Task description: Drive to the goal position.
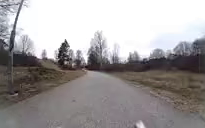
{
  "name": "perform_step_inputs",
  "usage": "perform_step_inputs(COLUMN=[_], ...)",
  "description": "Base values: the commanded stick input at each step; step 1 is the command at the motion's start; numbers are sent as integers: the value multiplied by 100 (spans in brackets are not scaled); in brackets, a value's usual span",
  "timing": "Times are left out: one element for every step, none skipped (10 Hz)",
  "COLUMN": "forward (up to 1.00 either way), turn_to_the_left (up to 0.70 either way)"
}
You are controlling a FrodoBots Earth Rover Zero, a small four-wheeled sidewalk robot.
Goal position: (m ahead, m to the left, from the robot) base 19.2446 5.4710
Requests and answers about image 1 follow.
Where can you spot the thin bare tree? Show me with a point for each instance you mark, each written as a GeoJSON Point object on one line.
{"type": "Point", "coordinates": [115, 55]}

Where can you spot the tall bare tree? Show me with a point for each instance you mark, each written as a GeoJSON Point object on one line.
{"type": "Point", "coordinates": [99, 46]}

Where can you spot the cluster of small trees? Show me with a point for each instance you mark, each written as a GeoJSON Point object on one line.
{"type": "Point", "coordinates": [78, 58]}

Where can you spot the grey asphalt path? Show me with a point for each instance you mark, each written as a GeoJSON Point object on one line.
{"type": "Point", "coordinates": [96, 100]}

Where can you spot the dark conifer tree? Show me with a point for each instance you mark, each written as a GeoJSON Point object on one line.
{"type": "Point", "coordinates": [63, 53]}

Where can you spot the dry grass verge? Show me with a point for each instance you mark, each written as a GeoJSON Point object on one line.
{"type": "Point", "coordinates": [170, 83]}
{"type": "Point", "coordinates": [33, 80]}

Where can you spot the robot's own part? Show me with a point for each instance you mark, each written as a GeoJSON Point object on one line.
{"type": "Point", "coordinates": [140, 124]}

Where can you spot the broad bare tree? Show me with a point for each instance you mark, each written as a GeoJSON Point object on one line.
{"type": "Point", "coordinates": [25, 46]}

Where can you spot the row of distant trees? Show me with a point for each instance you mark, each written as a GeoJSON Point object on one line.
{"type": "Point", "coordinates": [181, 48]}

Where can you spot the long dark hedge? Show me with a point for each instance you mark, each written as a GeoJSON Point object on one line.
{"type": "Point", "coordinates": [186, 63]}

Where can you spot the leaning bare tree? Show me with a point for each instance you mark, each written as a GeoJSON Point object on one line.
{"type": "Point", "coordinates": [10, 66]}

